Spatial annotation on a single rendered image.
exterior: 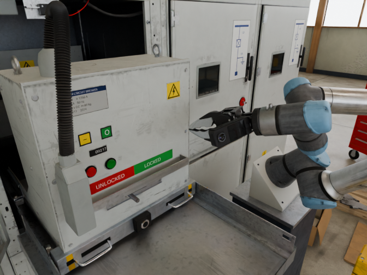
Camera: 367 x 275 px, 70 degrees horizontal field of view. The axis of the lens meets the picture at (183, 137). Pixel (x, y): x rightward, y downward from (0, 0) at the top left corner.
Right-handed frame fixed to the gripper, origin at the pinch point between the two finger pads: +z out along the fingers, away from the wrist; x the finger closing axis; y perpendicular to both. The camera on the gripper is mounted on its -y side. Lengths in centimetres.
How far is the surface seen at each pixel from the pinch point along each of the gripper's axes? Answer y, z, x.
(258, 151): 115, 24, -58
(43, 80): -29.1, 13.9, 22.7
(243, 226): 9.3, -5.2, -39.8
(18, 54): 11, 93, 41
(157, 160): -1.1, 15.4, -9.6
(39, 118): -31.6, 16.7, 15.3
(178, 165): 3.7, 11.1, -13.7
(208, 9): 56, 13, 37
